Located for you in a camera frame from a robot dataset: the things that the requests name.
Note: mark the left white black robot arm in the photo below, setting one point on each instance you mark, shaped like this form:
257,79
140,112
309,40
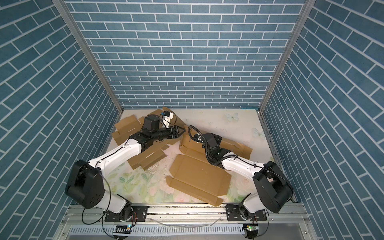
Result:
87,180

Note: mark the right green circuit board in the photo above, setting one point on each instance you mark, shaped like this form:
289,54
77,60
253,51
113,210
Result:
251,228

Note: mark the right aluminium corner post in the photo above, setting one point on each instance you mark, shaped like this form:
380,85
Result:
303,16

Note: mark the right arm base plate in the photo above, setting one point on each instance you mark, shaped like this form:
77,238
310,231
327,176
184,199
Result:
237,212

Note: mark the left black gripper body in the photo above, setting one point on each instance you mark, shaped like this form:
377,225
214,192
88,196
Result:
163,133

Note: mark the aluminium mounting rail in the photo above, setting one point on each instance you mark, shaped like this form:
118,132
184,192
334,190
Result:
188,221

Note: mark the aluminium corner post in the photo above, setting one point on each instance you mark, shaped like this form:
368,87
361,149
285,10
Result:
77,34
303,16

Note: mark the green circuit board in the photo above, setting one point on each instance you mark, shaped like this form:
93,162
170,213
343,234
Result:
122,230
251,228

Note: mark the left aluminium corner post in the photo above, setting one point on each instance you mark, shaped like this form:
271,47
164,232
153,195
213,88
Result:
77,34

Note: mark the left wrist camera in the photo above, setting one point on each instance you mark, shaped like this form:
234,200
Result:
167,116

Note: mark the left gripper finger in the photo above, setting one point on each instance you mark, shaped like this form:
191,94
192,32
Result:
178,135
180,129

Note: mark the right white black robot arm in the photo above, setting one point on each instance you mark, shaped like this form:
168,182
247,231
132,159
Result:
273,188

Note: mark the left green circuit board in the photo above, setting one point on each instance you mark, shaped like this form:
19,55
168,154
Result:
122,230

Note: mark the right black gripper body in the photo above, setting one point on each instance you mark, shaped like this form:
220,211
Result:
219,139

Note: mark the cardboard box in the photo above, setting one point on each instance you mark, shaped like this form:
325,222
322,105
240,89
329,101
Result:
193,175
133,153

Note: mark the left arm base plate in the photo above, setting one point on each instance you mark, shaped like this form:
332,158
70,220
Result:
131,214

